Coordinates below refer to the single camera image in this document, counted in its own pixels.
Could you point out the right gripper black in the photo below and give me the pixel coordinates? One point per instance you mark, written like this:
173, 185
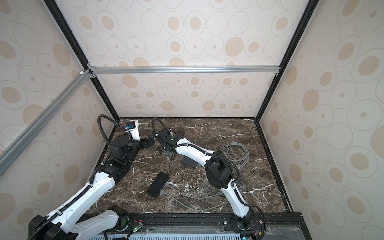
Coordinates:
164, 148

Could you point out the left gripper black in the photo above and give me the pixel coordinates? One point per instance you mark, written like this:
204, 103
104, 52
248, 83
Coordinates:
147, 144

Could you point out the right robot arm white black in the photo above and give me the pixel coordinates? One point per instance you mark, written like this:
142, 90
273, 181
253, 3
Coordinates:
221, 173

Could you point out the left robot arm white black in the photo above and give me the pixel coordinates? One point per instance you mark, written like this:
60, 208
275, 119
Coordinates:
63, 223

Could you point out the small circuit board with LEDs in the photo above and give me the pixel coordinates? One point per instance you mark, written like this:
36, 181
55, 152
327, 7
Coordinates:
138, 225

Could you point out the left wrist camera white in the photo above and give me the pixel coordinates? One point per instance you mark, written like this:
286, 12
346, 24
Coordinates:
132, 128

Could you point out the square dark grey switch box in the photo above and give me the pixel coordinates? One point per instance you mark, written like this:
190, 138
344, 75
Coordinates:
188, 162

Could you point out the horizontal aluminium rail back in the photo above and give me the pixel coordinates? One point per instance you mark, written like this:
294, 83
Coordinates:
185, 70

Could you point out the diagonal aluminium rail left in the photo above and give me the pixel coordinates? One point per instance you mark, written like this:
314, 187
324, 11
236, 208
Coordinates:
25, 138

